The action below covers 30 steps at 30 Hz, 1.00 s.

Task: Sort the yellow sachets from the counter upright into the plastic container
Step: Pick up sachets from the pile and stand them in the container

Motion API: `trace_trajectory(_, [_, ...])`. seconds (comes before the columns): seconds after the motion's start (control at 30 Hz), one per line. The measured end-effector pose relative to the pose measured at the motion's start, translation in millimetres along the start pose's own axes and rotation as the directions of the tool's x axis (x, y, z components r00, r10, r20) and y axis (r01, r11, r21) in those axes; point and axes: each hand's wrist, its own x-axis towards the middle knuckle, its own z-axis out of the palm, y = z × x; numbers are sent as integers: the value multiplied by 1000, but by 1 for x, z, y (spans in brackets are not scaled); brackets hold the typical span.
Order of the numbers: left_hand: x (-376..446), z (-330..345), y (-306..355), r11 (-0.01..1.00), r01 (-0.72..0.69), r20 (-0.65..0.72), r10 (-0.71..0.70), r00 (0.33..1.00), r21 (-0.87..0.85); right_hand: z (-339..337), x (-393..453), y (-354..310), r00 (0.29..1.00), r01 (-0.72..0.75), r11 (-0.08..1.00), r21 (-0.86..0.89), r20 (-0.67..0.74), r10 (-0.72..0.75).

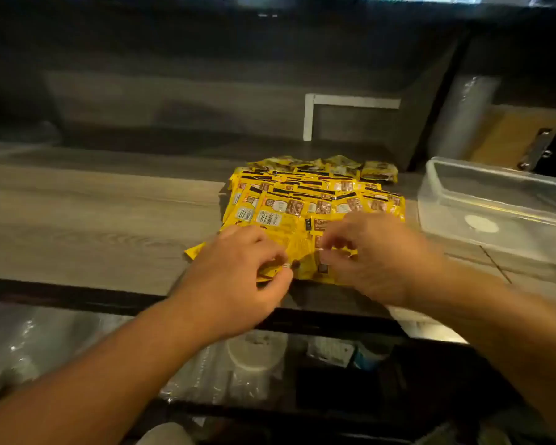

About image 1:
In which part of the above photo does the clear plastic sleeve of cups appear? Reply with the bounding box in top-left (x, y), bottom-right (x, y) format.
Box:
top-left (159, 342), bottom-right (228, 404)

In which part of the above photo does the pile of yellow sachets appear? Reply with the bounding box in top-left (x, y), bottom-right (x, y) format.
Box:
top-left (220, 155), bottom-right (406, 287)

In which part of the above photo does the wrapped stack of clear cups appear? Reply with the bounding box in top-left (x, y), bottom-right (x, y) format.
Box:
top-left (428, 74), bottom-right (501, 161)

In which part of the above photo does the brown clipboard with metal clip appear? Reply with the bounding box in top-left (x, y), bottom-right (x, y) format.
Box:
top-left (465, 105), bottom-right (556, 174)

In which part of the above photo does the small blue container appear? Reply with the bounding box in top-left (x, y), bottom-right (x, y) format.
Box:
top-left (352, 342), bottom-right (390, 371)

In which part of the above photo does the clear plastic container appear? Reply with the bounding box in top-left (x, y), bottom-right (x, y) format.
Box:
top-left (416, 156), bottom-right (556, 286)

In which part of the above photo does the person's right hand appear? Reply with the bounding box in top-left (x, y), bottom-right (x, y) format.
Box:
top-left (316, 211), bottom-right (445, 309)

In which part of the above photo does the person's right forearm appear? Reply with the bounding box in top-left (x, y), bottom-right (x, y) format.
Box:
top-left (407, 254), bottom-right (556, 441)

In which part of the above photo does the wrapped stack of white lids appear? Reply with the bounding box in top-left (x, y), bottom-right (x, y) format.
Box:
top-left (224, 331), bottom-right (289, 404)

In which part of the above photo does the person's left forearm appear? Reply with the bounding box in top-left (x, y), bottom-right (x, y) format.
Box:
top-left (0, 296), bottom-right (214, 445)

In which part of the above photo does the white angled bracket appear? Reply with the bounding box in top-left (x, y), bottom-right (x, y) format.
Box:
top-left (303, 93), bottom-right (402, 142)

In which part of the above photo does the person's left hand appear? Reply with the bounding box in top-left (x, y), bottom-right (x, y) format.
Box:
top-left (166, 225), bottom-right (293, 344)

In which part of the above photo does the white paper packet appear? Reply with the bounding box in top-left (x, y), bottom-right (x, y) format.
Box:
top-left (305, 337), bottom-right (355, 368)

